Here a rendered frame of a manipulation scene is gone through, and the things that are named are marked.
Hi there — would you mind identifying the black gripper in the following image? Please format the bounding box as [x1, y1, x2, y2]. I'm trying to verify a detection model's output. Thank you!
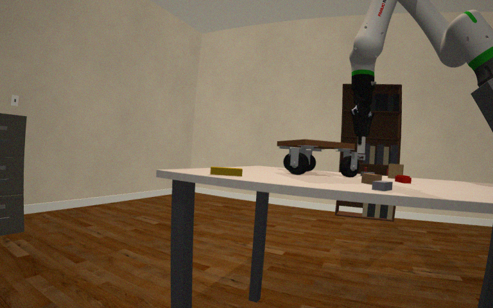
[350, 89, 374, 153]

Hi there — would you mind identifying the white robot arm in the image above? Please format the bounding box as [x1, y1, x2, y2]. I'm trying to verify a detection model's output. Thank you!
[349, 0, 493, 91]

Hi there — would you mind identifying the yellow rectangular block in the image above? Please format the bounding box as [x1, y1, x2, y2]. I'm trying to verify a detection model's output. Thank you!
[211, 167, 243, 176]

